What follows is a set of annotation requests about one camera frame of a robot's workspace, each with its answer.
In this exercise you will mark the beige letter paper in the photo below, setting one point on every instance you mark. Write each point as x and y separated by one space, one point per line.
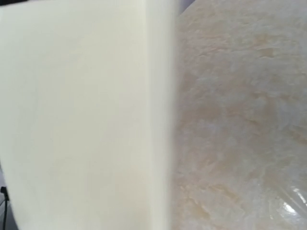
87 113

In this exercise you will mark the sticker sheet with seals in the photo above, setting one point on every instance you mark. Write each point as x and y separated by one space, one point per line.
294 205

